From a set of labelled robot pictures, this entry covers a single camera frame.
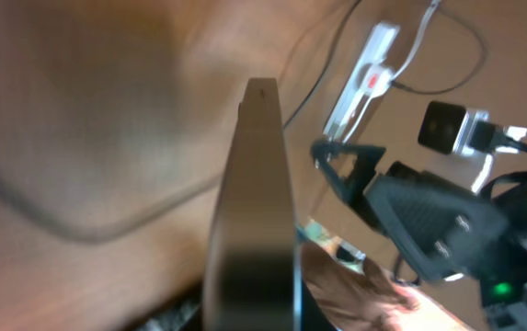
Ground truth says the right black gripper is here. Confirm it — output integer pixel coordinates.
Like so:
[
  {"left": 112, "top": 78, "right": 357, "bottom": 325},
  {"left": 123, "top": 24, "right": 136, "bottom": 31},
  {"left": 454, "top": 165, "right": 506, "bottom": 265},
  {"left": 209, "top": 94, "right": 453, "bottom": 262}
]
[{"left": 310, "top": 140, "right": 509, "bottom": 281}]

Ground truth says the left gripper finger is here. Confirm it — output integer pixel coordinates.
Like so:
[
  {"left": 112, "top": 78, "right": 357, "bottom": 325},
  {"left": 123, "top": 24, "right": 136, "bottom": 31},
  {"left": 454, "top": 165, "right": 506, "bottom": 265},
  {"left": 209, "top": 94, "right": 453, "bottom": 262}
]
[{"left": 299, "top": 223, "right": 471, "bottom": 331}]

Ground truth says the blue Galaxy smartphone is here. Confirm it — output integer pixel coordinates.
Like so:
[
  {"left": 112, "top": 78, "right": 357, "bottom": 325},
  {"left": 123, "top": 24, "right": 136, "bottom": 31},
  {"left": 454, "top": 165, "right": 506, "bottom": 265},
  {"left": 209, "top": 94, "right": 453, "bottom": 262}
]
[{"left": 202, "top": 78, "right": 301, "bottom": 330}]

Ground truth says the black USB charging cable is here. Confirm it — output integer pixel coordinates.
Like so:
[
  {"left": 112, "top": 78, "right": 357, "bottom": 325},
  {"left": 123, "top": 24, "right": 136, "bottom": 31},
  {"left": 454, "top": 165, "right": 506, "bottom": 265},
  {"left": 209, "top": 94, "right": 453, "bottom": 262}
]
[{"left": 0, "top": 0, "right": 489, "bottom": 244}]

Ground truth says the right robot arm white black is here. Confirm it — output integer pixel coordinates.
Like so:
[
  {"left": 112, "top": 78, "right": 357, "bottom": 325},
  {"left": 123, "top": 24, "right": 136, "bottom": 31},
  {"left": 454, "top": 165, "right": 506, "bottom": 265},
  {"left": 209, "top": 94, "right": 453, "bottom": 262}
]
[{"left": 311, "top": 141, "right": 527, "bottom": 330}]

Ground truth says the white USB charger plug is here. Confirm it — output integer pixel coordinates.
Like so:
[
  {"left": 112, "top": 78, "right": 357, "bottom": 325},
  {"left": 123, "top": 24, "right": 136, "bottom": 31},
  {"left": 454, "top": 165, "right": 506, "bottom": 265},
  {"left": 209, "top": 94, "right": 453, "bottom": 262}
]
[{"left": 360, "top": 63, "right": 394, "bottom": 98}]

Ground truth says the white power strip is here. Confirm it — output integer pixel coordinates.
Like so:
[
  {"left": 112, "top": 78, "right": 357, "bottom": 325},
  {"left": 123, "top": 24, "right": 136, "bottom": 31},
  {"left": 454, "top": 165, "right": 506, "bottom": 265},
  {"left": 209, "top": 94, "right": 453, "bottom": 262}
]
[{"left": 323, "top": 21, "right": 400, "bottom": 142}]

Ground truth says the white power strip cord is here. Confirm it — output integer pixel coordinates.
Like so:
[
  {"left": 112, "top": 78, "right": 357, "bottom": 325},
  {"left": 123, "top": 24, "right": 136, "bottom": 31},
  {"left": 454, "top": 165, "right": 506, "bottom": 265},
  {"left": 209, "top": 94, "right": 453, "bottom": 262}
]
[{"left": 341, "top": 0, "right": 443, "bottom": 144}]

